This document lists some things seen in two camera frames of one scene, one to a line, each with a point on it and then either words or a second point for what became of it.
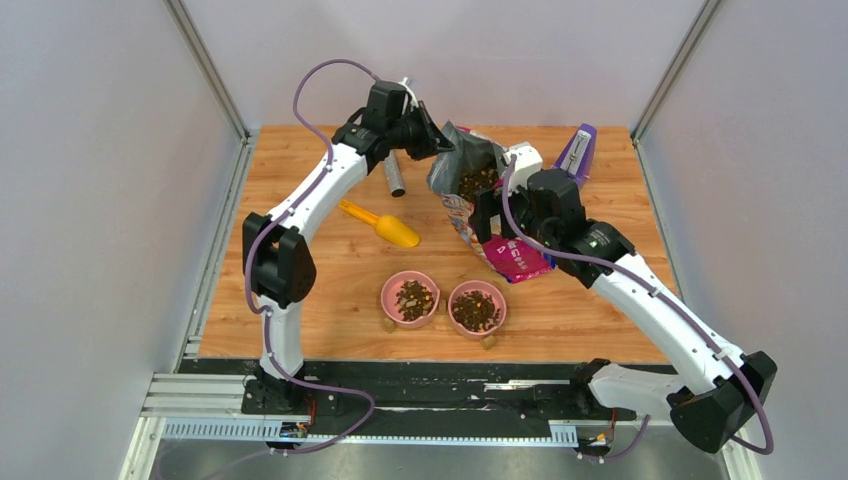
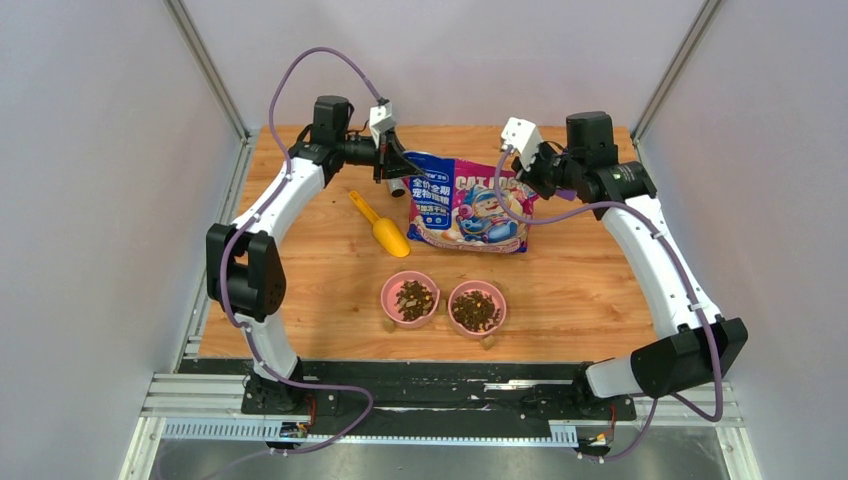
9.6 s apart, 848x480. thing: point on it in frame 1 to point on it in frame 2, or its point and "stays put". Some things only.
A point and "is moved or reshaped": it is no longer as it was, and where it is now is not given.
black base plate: (366, 391) stays put
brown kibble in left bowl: (414, 301) stays put
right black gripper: (487, 203) to (531, 176)
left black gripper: (431, 140) to (389, 160)
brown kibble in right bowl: (475, 311) stays put
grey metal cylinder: (395, 175) stays put
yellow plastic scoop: (388, 226) is moved or reshaped
